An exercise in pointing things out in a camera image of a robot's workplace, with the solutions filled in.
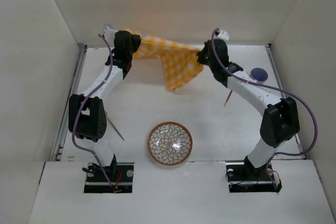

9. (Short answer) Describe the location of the yellow white checkered cloth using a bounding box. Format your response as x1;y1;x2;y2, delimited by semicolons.
133;35;204;91

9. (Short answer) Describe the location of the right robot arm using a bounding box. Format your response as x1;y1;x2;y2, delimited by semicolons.
197;39;300;175

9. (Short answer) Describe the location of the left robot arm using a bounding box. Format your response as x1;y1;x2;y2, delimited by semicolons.
68;30;141;173

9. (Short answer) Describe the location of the copper spoon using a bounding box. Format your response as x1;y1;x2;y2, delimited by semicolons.
224;90;233;107

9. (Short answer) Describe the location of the lilac plastic cup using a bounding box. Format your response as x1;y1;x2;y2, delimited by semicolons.
249;68;268;84

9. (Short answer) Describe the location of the copper fork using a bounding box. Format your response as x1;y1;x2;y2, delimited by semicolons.
104;111;125;141

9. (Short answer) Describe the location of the patterned ceramic bowl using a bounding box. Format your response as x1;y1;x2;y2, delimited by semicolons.
147;122;193;166

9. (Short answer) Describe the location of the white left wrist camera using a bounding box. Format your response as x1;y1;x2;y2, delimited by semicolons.
103;24;119;48

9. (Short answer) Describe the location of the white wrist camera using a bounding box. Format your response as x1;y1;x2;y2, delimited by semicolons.
103;24;119;48
215;28;229;42

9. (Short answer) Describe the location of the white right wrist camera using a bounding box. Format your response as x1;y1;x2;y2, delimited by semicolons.
215;28;229;42

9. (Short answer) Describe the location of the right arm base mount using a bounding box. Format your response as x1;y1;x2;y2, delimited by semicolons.
225;162;282;193

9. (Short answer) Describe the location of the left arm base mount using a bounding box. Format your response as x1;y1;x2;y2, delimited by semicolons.
82;163;134;194

